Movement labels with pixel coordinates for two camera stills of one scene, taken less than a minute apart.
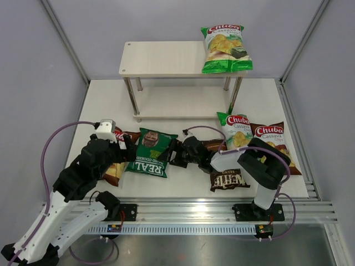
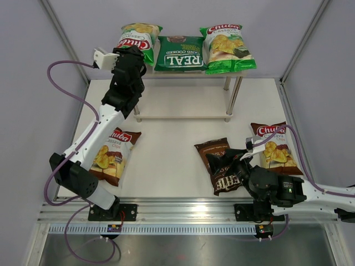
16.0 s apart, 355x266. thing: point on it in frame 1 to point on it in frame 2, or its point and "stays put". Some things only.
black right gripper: (176, 145) to (217, 162)
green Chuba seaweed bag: (237, 130) to (142, 35)
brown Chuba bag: (274, 136) stays put
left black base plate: (127, 212) stays put
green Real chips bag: (152, 153) to (180, 54)
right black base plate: (250, 212) stays put
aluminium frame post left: (66, 41) stays put
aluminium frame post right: (303, 40) stays put
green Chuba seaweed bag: (225, 51) stays put
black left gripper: (128, 154) to (133, 50)
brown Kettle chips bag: (226, 179) stays put
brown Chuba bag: (114, 171) stays put
